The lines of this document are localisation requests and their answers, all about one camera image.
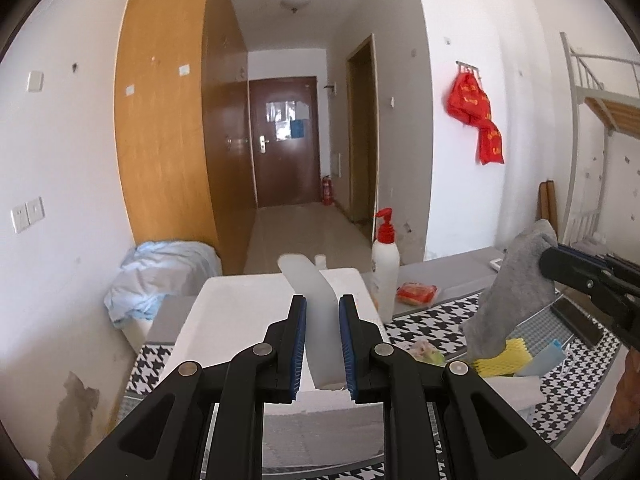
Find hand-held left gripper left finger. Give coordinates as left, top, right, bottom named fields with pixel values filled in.
left=67, top=295, right=307, bottom=480

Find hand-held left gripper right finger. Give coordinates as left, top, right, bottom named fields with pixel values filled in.
left=339, top=294, right=581, bottom=480

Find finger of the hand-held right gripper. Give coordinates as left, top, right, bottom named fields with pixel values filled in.
left=539, top=247, right=623, bottom=313
left=556, top=244, right=617, bottom=272

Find white foam sheet strip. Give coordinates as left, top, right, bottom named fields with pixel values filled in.
left=277, top=254, right=347, bottom=391

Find grey cloth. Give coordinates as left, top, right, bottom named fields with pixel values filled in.
left=460, top=219, right=558, bottom=366

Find white foam box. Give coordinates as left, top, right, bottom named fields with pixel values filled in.
left=172, top=267, right=387, bottom=461

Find person's right forearm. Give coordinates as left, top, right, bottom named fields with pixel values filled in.
left=612, top=347, right=640, bottom=453

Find black phone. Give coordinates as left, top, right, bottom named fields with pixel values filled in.
left=551, top=297, right=605, bottom=348

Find wooden boards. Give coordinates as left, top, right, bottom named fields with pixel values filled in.
left=537, top=180, right=560, bottom=231

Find white lotion bottle red pump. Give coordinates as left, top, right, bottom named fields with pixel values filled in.
left=370, top=208, right=401, bottom=322

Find small colourful wrapper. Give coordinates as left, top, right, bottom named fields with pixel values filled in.
left=407, top=338, right=446, bottom=366

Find red snack packet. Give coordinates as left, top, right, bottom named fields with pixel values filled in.
left=396, top=282, right=438, bottom=306

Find light blue sponge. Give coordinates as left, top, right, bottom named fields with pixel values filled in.
left=517, top=340, right=568, bottom=377

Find black white houndstooth mat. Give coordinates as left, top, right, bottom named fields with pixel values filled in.
left=117, top=287, right=626, bottom=480

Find yellow sponge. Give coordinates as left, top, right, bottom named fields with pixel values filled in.
left=472, top=338, right=531, bottom=377

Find white foam wrap sheet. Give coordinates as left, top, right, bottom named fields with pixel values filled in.
left=482, top=375, right=546, bottom=418

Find red plastic bag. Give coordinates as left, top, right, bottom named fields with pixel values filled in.
left=446, top=71, right=492, bottom=126
left=475, top=120, right=504, bottom=166

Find light blue bedsheet pile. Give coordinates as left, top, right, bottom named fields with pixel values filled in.
left=104, top=241, right=222, bottom=328

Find white box under bedsheet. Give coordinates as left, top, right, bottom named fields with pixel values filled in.
left=122, top=320, right=157, bottom=350

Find dark brown door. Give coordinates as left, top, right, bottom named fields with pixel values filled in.
left=248, top=76, right=321, bottom=209

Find wooden side doorway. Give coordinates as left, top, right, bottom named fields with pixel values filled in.
left=346, top=34, right=379, bottom=226

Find wooden wardrobe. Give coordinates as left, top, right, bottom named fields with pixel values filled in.
left=115, top=0, right=258, bottom=275

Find white bunk bed frame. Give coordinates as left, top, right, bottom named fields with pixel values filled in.
left=559, top=31, right=640, bottom=256

